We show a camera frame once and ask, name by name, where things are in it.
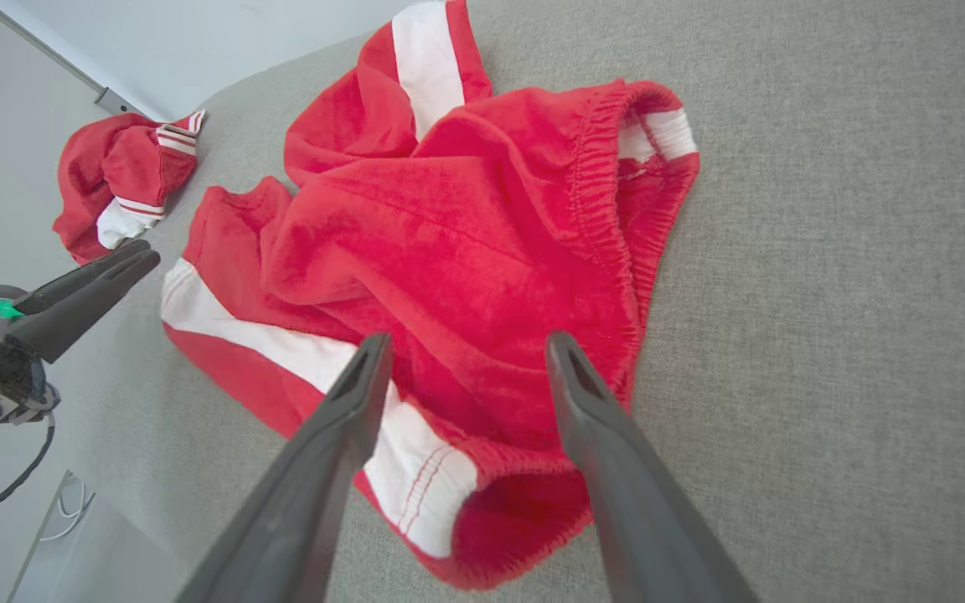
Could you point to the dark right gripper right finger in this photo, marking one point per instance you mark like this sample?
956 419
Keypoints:
650 536

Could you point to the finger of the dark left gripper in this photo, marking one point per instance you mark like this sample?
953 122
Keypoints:
72 276
72 318

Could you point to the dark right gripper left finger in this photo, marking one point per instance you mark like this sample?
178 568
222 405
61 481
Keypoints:
298 519

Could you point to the red jersey with white sleeves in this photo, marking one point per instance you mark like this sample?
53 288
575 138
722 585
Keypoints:
89 176

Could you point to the red shorts with white stripes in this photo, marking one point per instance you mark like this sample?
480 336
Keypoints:
466 251

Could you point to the grey metal bar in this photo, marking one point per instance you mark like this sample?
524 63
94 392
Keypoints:
121 103

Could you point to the grey fabric sofa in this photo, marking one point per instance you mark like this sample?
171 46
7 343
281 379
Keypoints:
826 335

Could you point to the white wall baseboard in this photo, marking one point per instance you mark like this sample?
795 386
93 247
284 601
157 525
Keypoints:
38 46

